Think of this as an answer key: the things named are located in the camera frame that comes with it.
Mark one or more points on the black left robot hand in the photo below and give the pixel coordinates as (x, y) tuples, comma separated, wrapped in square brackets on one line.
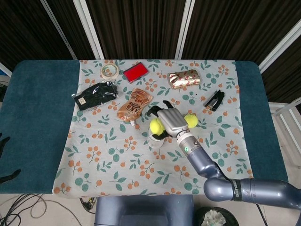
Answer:
[(9, 176)]

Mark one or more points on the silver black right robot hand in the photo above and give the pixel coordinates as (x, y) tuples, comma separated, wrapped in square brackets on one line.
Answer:
[(172, 120)]

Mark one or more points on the yellow tennis ball black print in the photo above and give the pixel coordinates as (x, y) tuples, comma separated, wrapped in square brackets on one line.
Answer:
[(156, 125)]

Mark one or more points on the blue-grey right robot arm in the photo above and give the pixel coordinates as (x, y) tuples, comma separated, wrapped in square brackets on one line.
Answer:
[(211, 169)]

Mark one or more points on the clear plastic cylinder container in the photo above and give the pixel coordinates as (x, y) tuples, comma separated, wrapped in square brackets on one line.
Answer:
[(155, 142)]

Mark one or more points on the orange spout pouch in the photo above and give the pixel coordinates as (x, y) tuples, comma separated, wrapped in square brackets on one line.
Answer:
[(134, 106)]

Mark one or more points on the gold foil snack package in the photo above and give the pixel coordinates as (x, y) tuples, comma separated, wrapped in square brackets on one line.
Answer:
[(184, 78)]

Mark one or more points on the black stapler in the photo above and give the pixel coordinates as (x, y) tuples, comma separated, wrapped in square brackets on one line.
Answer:
[(214, 100)]

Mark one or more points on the red ink pad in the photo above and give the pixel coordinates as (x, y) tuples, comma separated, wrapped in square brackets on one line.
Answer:
[(136, 74)]

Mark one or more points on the floral orange berry tablecloth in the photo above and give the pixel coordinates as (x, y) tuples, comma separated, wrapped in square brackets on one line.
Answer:
[(131, 164)]

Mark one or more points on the teal table cover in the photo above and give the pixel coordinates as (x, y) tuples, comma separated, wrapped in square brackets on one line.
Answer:
[(40, 117)]

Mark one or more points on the black gloves in plastic bag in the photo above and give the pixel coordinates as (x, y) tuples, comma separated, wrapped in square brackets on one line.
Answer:
[(94, 95)]

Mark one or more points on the roll of clear tape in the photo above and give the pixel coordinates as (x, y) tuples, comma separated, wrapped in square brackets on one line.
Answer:
[(103, 75)]

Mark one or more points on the blue-grey robot torso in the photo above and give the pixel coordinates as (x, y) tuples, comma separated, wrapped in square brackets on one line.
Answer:
[(143, 212)]

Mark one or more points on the black trash bin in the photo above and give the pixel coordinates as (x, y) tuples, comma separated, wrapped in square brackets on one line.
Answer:
[(215, 217)]

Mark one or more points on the white metal rack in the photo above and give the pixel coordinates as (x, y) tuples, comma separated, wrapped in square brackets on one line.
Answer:
[(289, 113)]

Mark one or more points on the white partition frame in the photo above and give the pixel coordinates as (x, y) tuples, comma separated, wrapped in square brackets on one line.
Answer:
[(185, 28), (58, 30), (279, 54), (88, 28)]

